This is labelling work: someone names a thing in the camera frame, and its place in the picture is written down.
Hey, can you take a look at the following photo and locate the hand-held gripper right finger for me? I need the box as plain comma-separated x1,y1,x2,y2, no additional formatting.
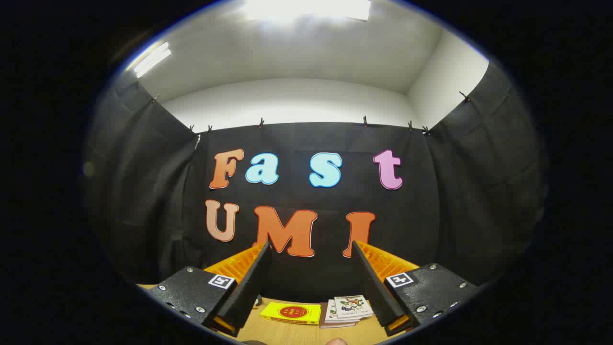
351,241,479,337

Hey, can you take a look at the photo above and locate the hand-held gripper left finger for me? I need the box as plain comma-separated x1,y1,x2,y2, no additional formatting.
144,242,272,338

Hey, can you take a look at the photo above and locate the white book with floral cover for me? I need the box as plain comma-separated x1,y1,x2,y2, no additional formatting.
334,295,374,320

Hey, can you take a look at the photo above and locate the yellow book with red circle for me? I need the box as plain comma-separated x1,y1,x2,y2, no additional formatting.
260,302,322,325

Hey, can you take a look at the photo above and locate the black backdrop cloth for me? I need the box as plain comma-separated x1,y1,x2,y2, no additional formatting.
84,60,549,305

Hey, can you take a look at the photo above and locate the ceiling tube light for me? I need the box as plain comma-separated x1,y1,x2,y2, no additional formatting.
134,42,172,78

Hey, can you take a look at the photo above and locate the ceiling light panel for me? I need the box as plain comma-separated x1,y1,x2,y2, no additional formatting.
244,0,372,22

